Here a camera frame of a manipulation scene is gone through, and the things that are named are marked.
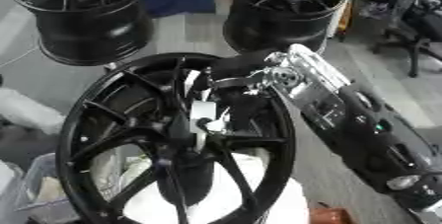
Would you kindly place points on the white wheel stand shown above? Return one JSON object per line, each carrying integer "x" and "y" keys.
{"x": 230, "y": 198}

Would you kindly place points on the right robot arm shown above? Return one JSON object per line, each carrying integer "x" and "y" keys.
{"x": 357, "y": 129}

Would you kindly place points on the black office chair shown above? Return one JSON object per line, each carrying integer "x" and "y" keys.
{"x": 417, "y": 20}

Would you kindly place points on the large black spoked wheel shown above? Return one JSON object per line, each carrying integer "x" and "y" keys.
{"x": 173, "y": 155}

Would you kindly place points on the white pin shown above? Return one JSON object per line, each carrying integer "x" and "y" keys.
{"x": 191, "y": 81}
{"x": 218, "y": 125}

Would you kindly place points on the white cylinder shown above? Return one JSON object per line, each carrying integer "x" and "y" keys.
{"x": 29, "y": 111}

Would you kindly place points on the orange-brown object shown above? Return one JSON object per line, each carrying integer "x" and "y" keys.
{"x": 332, "y": 216}

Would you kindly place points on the clear plastic bin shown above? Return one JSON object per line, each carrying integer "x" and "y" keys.
{"x": 43, "y": 198}

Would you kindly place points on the black wheel rim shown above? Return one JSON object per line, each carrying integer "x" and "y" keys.
{"x": 86, "y": 34}
{"x": 270, "y": 27}

